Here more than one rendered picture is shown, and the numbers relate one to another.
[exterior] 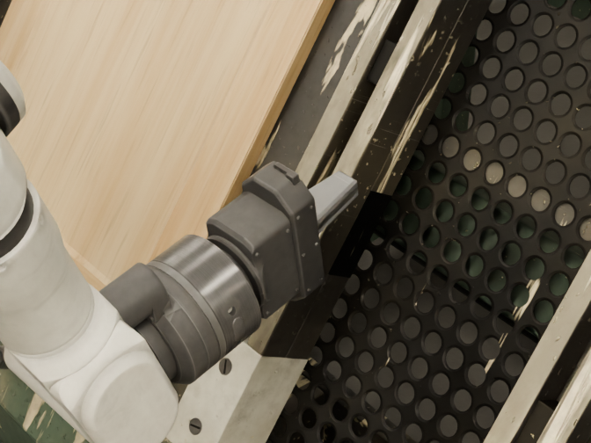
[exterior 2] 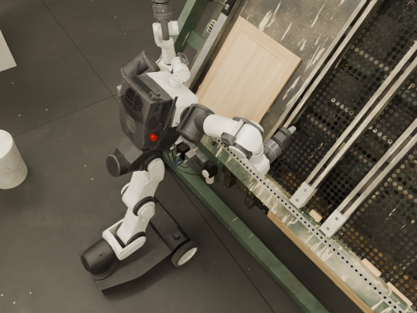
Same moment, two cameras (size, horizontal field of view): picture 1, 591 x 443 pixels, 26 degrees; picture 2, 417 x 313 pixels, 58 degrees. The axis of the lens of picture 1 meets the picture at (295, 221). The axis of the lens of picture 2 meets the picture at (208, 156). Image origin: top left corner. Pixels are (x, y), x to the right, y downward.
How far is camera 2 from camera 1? 0.85 m
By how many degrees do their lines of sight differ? 16
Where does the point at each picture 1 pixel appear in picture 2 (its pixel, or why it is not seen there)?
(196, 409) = not seen: hidden behind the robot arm
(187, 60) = (253, 89)
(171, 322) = (269, 155)
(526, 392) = (321, 164)
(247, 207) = (280, 135)
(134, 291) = (265, 151)
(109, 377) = (264, 166)
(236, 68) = (264, 92)
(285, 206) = (286, 135)
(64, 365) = (258, 165)
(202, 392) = not seen: hidden behind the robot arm
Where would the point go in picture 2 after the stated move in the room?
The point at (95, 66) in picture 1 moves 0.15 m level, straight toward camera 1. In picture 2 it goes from (231, 85) to (237, 105)
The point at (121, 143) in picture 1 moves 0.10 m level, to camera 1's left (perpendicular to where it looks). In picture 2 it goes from (237, 102) to (219, 102)
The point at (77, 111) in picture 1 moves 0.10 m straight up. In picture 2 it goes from (227, 94) to (228, 80)
